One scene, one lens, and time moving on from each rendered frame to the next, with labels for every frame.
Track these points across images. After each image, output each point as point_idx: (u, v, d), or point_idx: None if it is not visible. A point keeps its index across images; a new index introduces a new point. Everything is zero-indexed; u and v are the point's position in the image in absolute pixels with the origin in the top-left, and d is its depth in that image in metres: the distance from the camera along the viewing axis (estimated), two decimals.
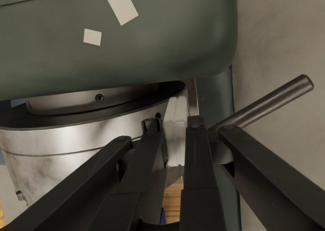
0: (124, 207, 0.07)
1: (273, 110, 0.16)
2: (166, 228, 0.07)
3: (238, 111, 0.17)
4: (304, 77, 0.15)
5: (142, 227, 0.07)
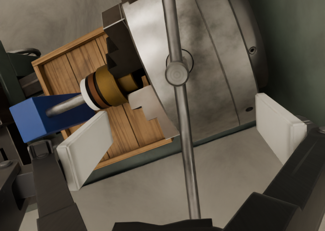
0: (68, 218, 0.07)
1: None
2: (166, 228, 0.07)
3: None
4: None
5: (142, 227, 0.07)
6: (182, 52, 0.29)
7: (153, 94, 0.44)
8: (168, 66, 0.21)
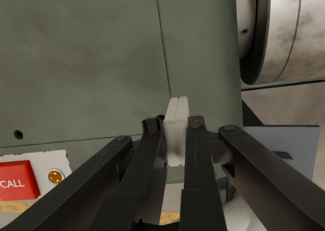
0: (124, 207, 0.07)
1: None
2: (166, 228, 0.07)
3: None
4: None
5: (142, 227, 0.07)
6: None
7: None
8: None
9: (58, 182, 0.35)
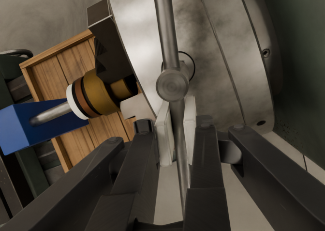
0: (120, 207, 0.07)
1: None
2: (166, 228, 0.07)
3: None
4: None
5: (142, 227, 0.07)
6: (181, 55, 0.24)
7: None
8: (160, 75, 0.16)
9: None
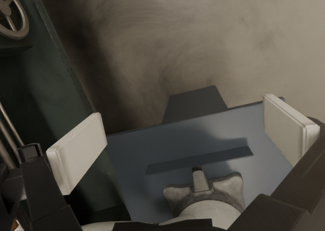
0: (63, 221, 0.07)
1: None
2: (166, 228, 0.07)
3: None
4: None
5: (142, 227, 0.07)
6: None
7: None
8: None
9: None
